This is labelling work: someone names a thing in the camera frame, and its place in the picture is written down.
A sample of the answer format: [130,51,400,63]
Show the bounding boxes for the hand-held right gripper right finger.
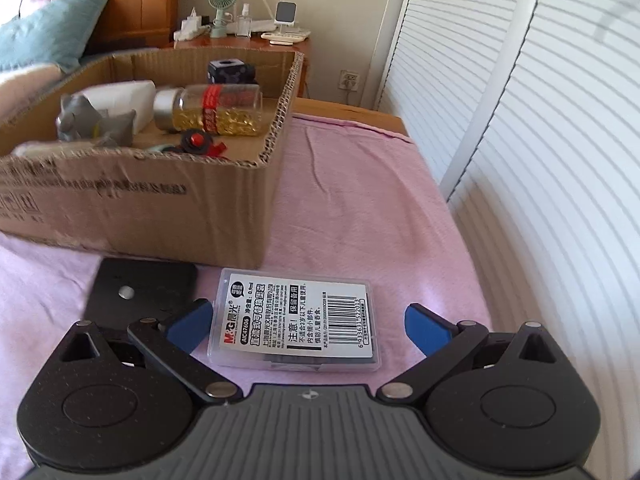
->
[376,303,559,404]

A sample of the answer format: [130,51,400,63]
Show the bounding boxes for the black cube toy train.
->
[207,59,257,86]

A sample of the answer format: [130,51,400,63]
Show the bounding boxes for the clear plastic jar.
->
[12,141,101,159]

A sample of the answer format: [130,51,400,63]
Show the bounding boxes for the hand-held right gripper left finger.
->
[60,299,239,405]

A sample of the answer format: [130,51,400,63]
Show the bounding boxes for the grey animal figurine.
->
[55,94,139,149]

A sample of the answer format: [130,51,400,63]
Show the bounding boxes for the brown cardboard box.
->
[0,49,306,270]

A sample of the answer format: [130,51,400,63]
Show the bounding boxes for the pink blanket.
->
[0,110,495,403]

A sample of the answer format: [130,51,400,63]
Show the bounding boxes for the white router with antenna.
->
[250,1,279,35]

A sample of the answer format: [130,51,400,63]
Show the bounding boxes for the capsule bottle with silver cap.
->
[152,84,264,137]

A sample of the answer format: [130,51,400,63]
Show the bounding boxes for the white power strip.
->
[174,7,214,42]

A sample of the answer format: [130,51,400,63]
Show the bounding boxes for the red toy train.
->
[177,129,229,159]

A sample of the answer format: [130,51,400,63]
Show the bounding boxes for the clear labelled plastic case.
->
[207,268,385,374]

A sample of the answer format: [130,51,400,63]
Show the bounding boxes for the white plastic container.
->
[80,80,157,134]

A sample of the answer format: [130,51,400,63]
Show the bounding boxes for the white louvered closet door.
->
[374,0,551,188]
[440,0,640,480]

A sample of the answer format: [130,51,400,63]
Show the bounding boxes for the black flat plate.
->
[82,257,199,342]

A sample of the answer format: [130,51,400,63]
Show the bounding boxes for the teal pillow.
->
[0,0,117,74]

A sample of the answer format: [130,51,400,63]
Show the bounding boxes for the wooden headboard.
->
[0,0,182,59]

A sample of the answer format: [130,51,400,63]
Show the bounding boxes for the wooden nightstand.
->
[172,30,314,102]

